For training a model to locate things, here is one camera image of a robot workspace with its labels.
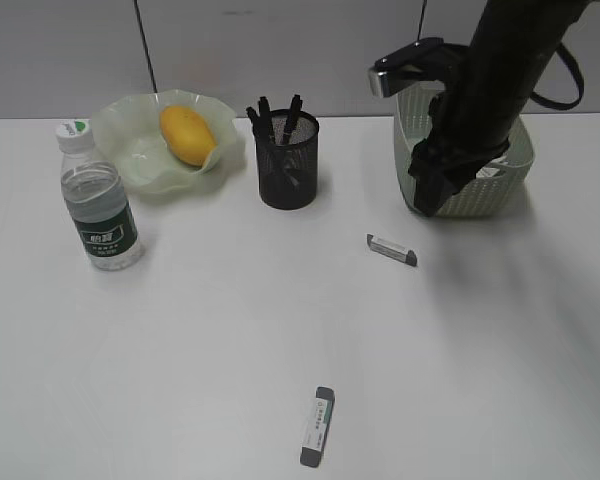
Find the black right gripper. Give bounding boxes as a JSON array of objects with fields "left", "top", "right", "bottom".
[{"left": 408, "top": 44, "right": 535, "bottom": 217}]

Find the waste paper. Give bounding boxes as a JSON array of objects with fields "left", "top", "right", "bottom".
[{"left": 476, "top": 157, "right": 508, "bottom": 179}]

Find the black marker pen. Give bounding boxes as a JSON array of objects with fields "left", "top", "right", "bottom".
[
  {"left": 256, "top": 96, "right": 286, "bottom": 189},
  {"left": 244, "top": 105, "right": 301, "bottom": 189},
  {"left": 277, "top": 94, "right": 303, "bottom": 173}
]

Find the yellow mango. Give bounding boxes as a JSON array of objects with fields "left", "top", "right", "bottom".
[{"left": 159, "top": 105, "right": 217, "bottom": 167}]

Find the clear water bottle green label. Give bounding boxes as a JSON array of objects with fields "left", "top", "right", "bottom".
[{"left": 55, "top": 119, "right": 143, "bottom": 271}]

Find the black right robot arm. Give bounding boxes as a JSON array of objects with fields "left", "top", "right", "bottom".
[{"left": 408, "top": 1, "right": 588, "bottom": 216}]

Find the pale green woven plastic basket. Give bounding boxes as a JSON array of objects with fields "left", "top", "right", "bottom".
[{"left": 393, "top": 85, "right": 535, "bottom": 218}]

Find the grey white eraser upper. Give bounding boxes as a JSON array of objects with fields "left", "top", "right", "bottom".
[{"left": 366, "top": 234, "right": 418, "bottom": 267}]

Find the grey white eraser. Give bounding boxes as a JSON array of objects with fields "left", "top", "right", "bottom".
[
  {"left": 300, "top": 386, "right": 335, "bottom": 468},
  {"left": 366, "top": 234, "right": 418, "bottom": 267}
]

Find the black mesh pen holder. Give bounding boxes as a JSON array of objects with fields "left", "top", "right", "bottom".
[{"left": 253, "top": 109, "right": 319, "bottom": 210}]

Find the grey white eraser lower right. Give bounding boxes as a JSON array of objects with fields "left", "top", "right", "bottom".
[{"left": 300, "top": 386, "right": 335, "bottom": 468}]

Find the pale green wavy plate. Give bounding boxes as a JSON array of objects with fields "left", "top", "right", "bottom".
[{"left": 91, "top": 89, "right": 244, "bottom": 201}]

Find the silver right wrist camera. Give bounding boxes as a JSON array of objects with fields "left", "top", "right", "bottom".
[{"left": 368, "top": 37, "right": 469, "bottom": 98}]

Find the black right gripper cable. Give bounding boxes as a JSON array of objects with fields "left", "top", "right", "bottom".
[{"left": 529, "top": 42, "right": 585, "bottom": 109}]

